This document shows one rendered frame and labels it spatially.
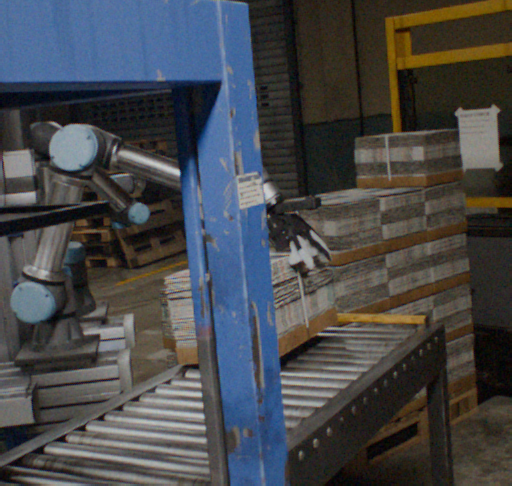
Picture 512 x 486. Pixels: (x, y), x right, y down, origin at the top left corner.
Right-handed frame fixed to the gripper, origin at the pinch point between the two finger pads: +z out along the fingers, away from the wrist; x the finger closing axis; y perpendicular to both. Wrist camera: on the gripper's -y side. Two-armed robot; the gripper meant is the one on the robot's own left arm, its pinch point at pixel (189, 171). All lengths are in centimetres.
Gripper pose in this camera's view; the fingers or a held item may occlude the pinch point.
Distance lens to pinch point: 339.8
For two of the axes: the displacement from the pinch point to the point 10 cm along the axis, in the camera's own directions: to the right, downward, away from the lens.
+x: 5.4, 1.9, -8.2
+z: 8.4, -1.4, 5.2
